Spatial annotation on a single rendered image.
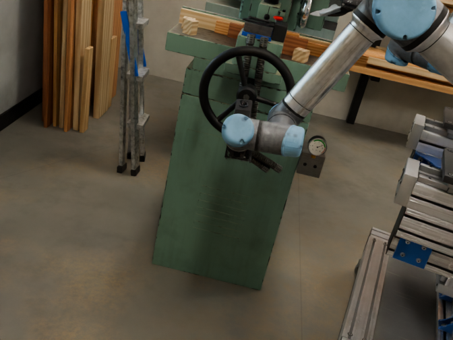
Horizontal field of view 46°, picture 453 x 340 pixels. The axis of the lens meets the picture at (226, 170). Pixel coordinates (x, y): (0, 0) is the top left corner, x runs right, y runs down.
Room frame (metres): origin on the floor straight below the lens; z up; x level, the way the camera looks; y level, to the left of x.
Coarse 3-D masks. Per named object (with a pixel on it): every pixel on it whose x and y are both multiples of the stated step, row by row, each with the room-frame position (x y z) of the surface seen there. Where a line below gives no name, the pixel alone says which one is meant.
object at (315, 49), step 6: (216, 24) 1.86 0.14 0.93; (222, 24) 1.86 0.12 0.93; (228, 24) 1.86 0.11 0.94; (216, 30) 1.86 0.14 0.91; (222, 30) 1.86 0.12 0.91; (228, 30) 1.86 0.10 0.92; (312, 42) 1.87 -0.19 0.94; (312, 48) 1.85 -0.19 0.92; (318, 48) 1.85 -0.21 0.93; (324, 48) 1.85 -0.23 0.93; (312, 54) 1.85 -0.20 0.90; (318, 54) 1.85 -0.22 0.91; (360, 60) 1.85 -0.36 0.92; (366, 60) 1.85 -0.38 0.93; (360, 66) 1.85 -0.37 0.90
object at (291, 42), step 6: (288, 36) 1.77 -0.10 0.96; (294, 36) 1.77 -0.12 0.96; (288, 42) 1.77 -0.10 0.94; (294, 42) 1.77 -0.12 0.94; (300, 42) 1.77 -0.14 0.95; (306, 42) 1.77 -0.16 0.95; (282, 48) 1.77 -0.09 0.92; (288, 48) 1.77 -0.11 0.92; (294, 48) 1.77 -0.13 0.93; (306, 48) 1.77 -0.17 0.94; (288, 54) 1.77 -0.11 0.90
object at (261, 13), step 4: (260, 4) 1.82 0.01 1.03; (264, 4) 1.82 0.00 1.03; (268, 4) 1.84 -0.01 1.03; (272, 4) 1.86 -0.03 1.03; (276, 4) 1.89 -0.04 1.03; (280, 4) 1.92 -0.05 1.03; (260, 8) 1.82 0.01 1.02; (264, 8) 1.82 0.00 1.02; (268, 8) 1.82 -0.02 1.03; (272, 8) 1.82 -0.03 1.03; (276, 8) 1.82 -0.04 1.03; (260, 12) 1.82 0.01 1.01; (264, 12) 1.82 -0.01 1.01; (268, 12) 1.82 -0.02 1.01; (272, 12) 1.82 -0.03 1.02; (276, 12) 1.82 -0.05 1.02; (260, 16) 1.82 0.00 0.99; (272, 16) 1.82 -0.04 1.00; (272, 20) 1.82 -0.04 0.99
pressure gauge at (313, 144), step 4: (316, 136) 1.65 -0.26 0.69; (320, 136) 1.65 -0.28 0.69; (312, 140) 1.63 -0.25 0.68; (316, 140) 1.64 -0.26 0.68; (320, 140) 1.63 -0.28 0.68; (324, 140) 1.64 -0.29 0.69; (308, 144) 1.63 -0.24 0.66; (312, 144) 1.64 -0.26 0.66; (316, 144) 1.63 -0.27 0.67; (320, 144) 1.63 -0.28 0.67; (324, 144) 1.63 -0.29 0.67; (308, 148) 1.63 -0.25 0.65; (312, 148) 1.64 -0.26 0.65; (316, 148) 1.63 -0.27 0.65; (320, 148) 1.63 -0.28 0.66; (324, 148) 1.63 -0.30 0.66; (312, 152) 1.64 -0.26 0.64; (316, 152) 1.63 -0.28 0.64; (320, 152) 1.63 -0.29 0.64; (324, 152) 1.63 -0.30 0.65; (312, 156) 1.66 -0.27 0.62
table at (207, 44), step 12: (180, 24) 1.86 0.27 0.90; (168, 36) 1.71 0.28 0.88; (180, 36) 1.71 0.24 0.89; (192, 36) 1.72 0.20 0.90; (204, 36) 1.76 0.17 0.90; (216, 36) 1.80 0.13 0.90; (168, 48) 1.71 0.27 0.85; (180, 48) 1.71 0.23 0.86; (192, 48) 1.71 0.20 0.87; (204, 48) 1.71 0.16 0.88; (216, 48) 1.71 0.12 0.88; (228, 48) 1.71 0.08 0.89; (228, 60) 1.65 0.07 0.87; (288, 60) 1.70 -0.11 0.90; (312, 60) 1.78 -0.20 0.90; (228, 72) 1.61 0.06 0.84; (252, 72) 1.61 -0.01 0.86; (264, 72) 1.61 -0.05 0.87; (276, 72) 1.63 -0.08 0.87; (300, 72) 1.70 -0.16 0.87; (348, 72) 1.72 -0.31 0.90; (336, 84) 1.70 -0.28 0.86
